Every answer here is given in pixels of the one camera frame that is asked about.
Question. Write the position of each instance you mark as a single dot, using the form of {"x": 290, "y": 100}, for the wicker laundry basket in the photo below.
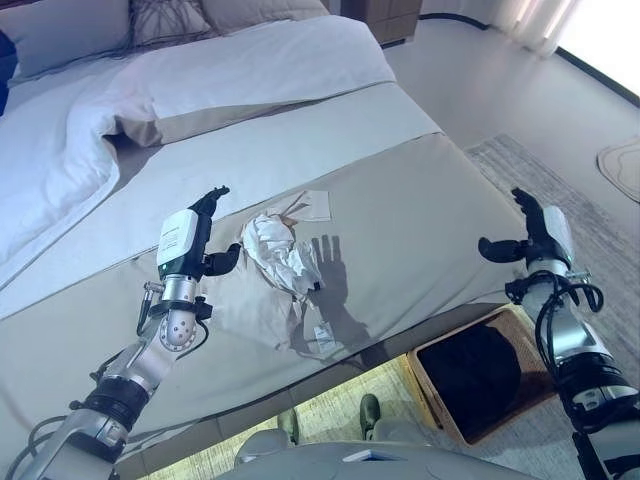
{"x": 535, "y": 345}

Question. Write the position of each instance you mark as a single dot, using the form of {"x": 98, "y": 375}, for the brown wooden nightstand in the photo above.
{"x": 385, "y": 20}

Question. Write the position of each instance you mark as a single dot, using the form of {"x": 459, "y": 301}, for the dark bedside table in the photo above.
{"x": 6, "y": 65}

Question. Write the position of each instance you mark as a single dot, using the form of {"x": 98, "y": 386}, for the small beige floor mat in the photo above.
{"x": 622, "y": 162}

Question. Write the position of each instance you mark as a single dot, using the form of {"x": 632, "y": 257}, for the bed with beige cover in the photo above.
{"x": 400, "y": 200}

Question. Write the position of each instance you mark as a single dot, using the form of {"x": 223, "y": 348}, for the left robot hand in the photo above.
{"x": 177, "y": 240}

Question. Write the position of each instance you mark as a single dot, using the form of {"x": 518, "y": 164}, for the beige pillow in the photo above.
{"x": 260, "y": 12}

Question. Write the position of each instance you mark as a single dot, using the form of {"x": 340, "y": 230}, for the cream printed garment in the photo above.
{"x": 255, "y": 310}

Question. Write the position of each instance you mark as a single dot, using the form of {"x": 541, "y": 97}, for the sheer white curtain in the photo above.
{"x": 540, "y": 25}

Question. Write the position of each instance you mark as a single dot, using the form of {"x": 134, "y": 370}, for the grey pillow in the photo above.
{"x": 60, "y": 35}

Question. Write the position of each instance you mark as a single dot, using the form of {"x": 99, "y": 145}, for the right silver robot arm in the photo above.
{"x": 580, "y": 350}

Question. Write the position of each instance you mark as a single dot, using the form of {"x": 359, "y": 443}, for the white duvet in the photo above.
{"x": 200, "y": 75}

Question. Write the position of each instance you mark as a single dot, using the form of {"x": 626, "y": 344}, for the patterned decorative cushion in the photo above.
{"x": 165, "y": 22}

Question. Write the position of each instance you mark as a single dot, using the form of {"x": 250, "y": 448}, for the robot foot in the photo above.
{"x": 288, "y": 425}
{"x": 370, "y": 412}

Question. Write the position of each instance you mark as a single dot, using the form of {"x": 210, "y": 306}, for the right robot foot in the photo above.
{"x": 370, "y": 412}

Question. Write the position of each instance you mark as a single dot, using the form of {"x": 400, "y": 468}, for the grey robot body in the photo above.
{"x": 350, "y": 460}

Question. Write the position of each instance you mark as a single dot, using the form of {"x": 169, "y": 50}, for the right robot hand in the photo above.
{"x": 550, "y": 235}

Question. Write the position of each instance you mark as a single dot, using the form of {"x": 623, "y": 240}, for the black garment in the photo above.
{"x": 465, "y": 380}

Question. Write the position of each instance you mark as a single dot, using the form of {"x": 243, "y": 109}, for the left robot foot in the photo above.
{"x": 288, "y": 425}

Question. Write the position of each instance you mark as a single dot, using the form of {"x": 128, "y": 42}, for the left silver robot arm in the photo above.
{"x": 145, "y": 360}

